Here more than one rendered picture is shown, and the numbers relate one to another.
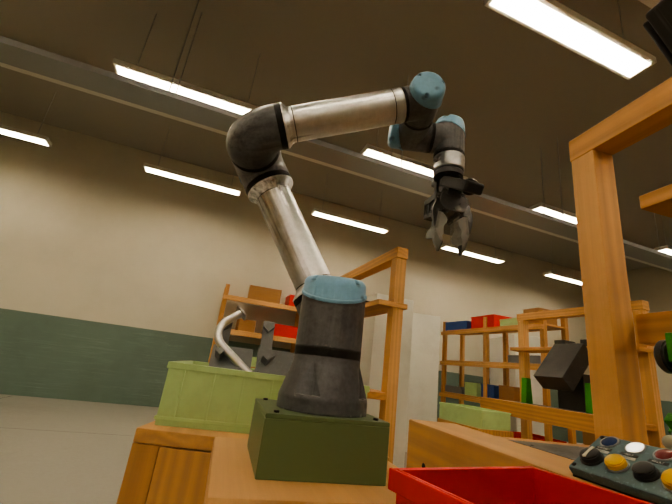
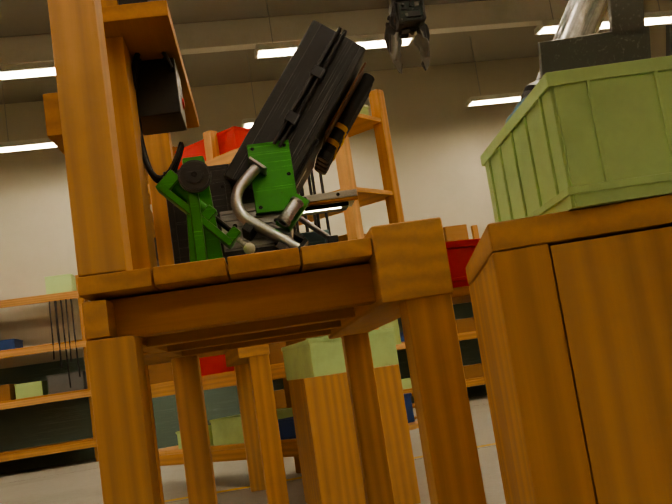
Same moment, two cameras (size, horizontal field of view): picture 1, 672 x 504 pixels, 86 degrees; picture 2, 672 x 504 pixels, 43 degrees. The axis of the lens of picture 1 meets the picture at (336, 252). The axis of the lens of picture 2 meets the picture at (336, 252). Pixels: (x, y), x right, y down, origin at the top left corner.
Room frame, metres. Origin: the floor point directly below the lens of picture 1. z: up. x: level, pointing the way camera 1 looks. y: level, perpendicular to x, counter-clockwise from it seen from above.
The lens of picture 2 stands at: (2.69, -0.24, 0.64)
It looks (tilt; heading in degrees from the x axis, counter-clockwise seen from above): 8 degrees up; 188
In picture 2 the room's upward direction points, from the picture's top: 9 degrees counter-clockwise
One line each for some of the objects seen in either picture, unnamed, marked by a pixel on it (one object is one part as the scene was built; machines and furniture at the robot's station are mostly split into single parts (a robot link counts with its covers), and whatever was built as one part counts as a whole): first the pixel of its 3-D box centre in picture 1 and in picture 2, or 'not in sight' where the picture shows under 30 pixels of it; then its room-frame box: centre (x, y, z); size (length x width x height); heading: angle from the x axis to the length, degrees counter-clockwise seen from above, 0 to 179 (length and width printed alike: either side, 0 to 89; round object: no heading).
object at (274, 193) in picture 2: not in sight; (272, 179); (0.44, -0.68, 1.17); 0.13 x 0.12 x 0.20; 13
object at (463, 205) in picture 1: (445, 196); (404, 5); (0.79, -0.25, 1.43); 0.09 x 0.08 x 0.12; 13
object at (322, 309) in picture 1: (332, 311); not in sight; (0.67, -0.01, 1.10); 0.13 x 0.12 x 0.14; 179
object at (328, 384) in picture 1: (324, 378); not in sight; (0.66, -0.01, 0.98); 0.15 x 0.15 x 0.10
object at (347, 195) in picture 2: not in sight; (288, 208); (0.28, -0.68, 1.11); 0.39 x 0.16 x 0.03; 103
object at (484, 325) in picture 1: (493, 381); not in sight; (6.48, -2.98, 1.13); 2.48 x 0.54 x 2.27; 18
